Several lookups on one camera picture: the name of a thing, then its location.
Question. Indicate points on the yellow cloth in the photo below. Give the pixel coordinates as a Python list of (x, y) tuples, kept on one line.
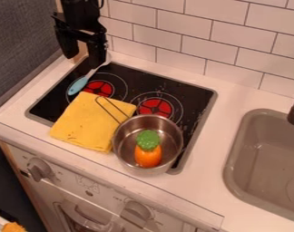
[(85, 120)]

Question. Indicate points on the toy sink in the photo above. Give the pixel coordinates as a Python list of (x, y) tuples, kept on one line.
[(270, 166)]

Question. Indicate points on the orange bottle with green cap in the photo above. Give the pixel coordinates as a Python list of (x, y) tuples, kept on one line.
[(147, 155)]

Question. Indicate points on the toy stove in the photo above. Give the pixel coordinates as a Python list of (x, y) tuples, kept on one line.
[(169, 96)]

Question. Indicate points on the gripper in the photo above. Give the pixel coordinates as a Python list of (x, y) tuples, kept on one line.
[(82, 28)]

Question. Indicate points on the silver pot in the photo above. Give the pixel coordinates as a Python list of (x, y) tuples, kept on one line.
[(127, 142)]

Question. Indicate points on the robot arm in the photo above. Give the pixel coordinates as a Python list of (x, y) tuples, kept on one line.
[(80, 7)]

